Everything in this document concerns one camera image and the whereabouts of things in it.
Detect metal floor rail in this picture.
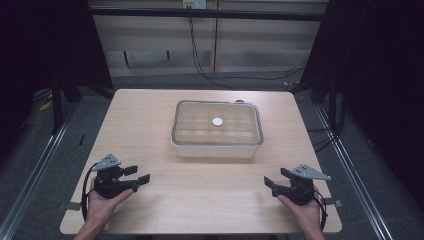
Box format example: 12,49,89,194
313,104,396,240
0,102,78,240

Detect grey tape tab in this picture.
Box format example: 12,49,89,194
321,197,344,208
57,201,83,212

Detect yellow tape piece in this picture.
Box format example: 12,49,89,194
38,99,54,112

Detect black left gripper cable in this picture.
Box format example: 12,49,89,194
80,162,101,222

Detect person's left hand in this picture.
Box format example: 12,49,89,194
84,187,135,232

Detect black cable bundle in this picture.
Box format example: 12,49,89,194
305,96,346,154

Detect transparent container lid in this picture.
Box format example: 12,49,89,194
171,99,265,147

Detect black hanging wall cable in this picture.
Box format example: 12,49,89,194
187,16,238,92

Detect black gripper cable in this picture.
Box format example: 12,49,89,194
80,162,101,222
312,188,330,232

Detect black horizontal metal bar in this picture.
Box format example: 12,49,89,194
89,7,327,22

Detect dark curtain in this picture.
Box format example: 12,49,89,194
289,0,424,211
0,0,114,168

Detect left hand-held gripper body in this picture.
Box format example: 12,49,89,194
90,153,140,200

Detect black floor cable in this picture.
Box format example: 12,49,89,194
206,66,306,83

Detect white rectangular food container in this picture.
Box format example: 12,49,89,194
170,99,265,160

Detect person's right hand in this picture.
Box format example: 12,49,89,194
276,194,324,235

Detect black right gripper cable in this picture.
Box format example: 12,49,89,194
312,188,330,232

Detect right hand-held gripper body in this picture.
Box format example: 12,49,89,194
271,163,332,206

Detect white wall outlet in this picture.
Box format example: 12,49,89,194
181,0,208,10

